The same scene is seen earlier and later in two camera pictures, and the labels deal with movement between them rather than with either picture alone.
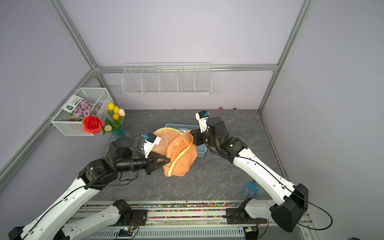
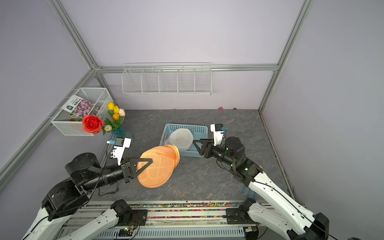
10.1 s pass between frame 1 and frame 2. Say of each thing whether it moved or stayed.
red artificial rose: stayed
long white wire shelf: stayed
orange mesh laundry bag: moved
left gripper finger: moved
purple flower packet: stayed
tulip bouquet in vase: stayed
